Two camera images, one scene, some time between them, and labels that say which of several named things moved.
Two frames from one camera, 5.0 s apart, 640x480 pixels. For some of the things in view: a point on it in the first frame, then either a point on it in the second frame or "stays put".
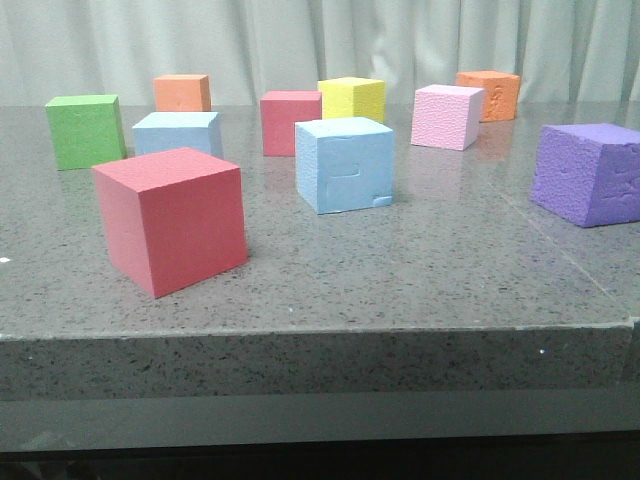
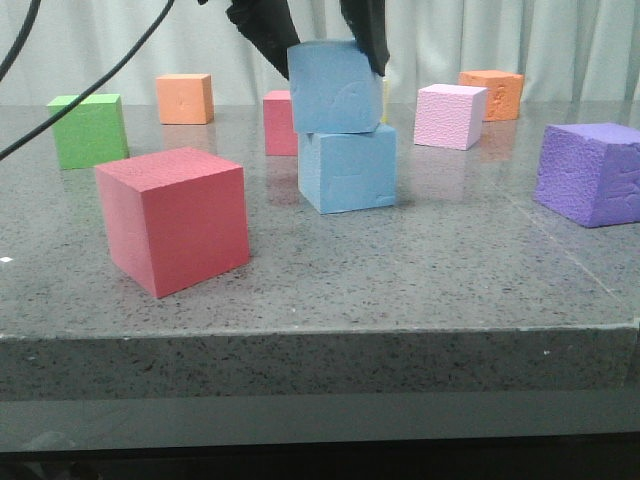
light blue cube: (344, 163) stays put
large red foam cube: (172, 218) stays put
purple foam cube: (589, 173) stays put
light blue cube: (159, 132) -> (334, 87)
